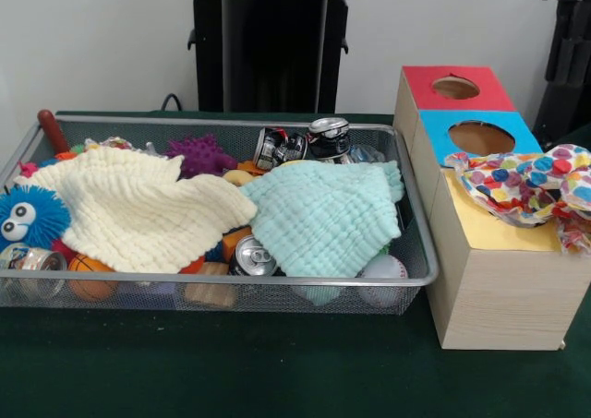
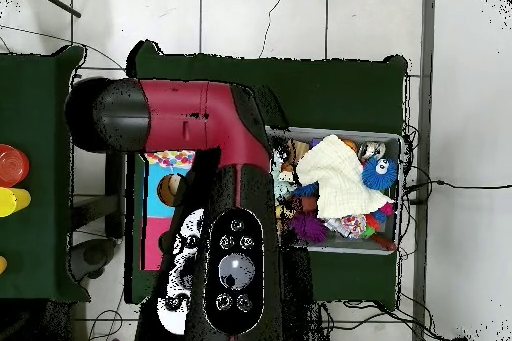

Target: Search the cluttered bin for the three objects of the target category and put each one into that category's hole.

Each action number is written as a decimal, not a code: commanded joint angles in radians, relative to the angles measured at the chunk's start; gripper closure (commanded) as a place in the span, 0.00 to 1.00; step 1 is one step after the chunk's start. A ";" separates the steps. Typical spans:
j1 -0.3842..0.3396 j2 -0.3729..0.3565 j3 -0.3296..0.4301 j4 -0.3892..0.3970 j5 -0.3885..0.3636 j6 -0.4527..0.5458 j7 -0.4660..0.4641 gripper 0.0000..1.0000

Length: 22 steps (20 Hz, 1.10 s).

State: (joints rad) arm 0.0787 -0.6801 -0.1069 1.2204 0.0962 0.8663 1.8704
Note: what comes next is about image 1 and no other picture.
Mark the black looped cable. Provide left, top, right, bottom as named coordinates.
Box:
left=161, top=93, right=188, bottom=113

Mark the blue spiky ball with eyes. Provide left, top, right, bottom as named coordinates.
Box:
left=0, top=185, right=73, bottom=253

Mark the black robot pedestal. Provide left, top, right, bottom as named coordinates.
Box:
left=177, top=0, right=373, bottom=113

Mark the wooden box with three holes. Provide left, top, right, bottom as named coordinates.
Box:
left=392, top=65, right=591, bottom=351

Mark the dark green table cloth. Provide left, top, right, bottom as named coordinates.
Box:
left=0, top=108, right=591, bottom=418

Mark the neighbouring green covered table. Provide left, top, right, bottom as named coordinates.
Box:
left=561, top=122, right=591, bottom=149

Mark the labelled tin can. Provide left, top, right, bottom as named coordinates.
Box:
left=0, top=243, right=69, bottom=299

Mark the black upright stand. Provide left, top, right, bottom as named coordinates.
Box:
left=530, top=83, right=591, bottom=137

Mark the mint waffle cloth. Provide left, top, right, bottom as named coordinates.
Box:
left=239, top=159, right=406, bottom=279

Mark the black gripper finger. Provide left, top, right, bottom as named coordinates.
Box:
left=546, top=0, right=576, bottom=86
left=574, top=0, right=591, bottom=87

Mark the white baseball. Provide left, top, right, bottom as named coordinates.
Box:
left=357, top=254, right=411, bottom=308

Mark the crushed black and red can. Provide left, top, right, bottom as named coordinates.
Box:
left=254, top=126, right=309, bottom=171

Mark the colourful polka dot cloth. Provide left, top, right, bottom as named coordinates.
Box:
left=444, top=143, right=591, bottom=254

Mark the red wooden handle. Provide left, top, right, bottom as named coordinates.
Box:
left=37, top=108, right=71, bottom=154

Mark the shallow clear mesh bin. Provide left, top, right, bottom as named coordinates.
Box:
left=0, top=113, right=440, bottom=316

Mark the silver drink can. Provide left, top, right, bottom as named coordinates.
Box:
left=229, top=233, right=281, bottom=279

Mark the plain wooden block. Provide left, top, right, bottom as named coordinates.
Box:
left=184, top=261, right=239, bottom=309

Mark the cream waffle cloth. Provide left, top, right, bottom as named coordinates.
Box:
left=16, top=148, right=259, bottom=275

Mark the purple spiky toy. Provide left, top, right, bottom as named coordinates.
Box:
left=164, top=134, right=239, bottom=179

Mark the crushed black and white can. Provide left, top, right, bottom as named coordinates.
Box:
left=308, top=116, right=355, bottom=163

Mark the small orange basketball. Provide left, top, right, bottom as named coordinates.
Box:
left=67, top=254, right=119, bottom=304

